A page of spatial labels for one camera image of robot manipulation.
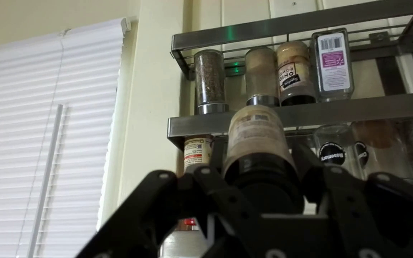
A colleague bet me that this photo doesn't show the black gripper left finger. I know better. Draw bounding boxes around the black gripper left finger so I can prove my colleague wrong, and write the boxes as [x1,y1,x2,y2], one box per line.
[74,166,261,258]

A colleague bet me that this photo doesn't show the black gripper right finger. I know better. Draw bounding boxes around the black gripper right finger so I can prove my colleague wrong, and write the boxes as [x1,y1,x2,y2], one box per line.
[291,142,413,258]

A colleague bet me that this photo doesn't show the beige spice jar black lid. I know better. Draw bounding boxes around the beige spice jar black lid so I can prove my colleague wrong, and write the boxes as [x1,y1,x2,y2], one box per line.
[221,104,307,215]

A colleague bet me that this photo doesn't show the clear jar round black label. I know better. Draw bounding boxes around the clear jar round black label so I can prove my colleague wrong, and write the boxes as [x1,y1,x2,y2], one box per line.
[351,119,408,177]
[312,122,361,177]

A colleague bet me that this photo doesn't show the small jar red white label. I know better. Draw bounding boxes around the small jar red white label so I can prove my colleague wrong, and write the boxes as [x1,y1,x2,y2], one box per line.
[176,134,215,233]

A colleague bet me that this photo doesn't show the labelled spice jar black lid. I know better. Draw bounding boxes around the labelled spice jar black lid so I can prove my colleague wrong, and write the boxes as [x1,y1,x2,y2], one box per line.
[275,40,318,106]

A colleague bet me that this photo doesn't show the white blind wand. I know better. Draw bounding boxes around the white blind wand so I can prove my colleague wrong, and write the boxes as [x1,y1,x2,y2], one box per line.
[26,103,67,258]

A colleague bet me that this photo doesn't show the white window blinds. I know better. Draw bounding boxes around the white window blinds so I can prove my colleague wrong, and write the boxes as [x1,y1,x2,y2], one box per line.
[0,17,126,258]

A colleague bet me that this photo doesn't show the steel wall spice rack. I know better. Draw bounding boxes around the steel wall spice rack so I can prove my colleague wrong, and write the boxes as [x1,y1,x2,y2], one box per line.
[165,0,413,149]

